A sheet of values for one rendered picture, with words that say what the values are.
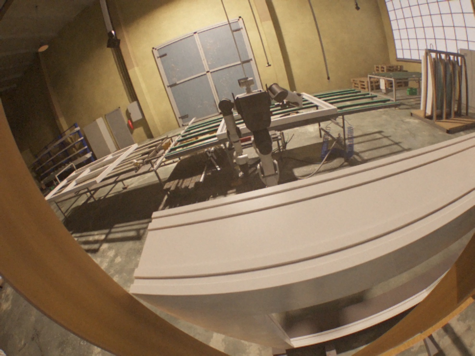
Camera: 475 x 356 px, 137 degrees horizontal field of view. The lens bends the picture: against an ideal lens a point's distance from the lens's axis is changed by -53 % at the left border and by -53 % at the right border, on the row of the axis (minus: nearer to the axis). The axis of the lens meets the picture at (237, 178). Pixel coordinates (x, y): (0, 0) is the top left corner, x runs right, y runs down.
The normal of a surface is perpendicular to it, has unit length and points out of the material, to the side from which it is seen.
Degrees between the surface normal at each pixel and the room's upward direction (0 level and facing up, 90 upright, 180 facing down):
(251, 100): 89
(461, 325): 0
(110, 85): 90
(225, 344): 0
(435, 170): 8
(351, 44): 90
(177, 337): 90
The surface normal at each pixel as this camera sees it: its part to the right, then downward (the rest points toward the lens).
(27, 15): 0.96, -0.23
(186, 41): -0.01, 0.50
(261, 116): 0.10, 0.68
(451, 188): -0.27, -0.75
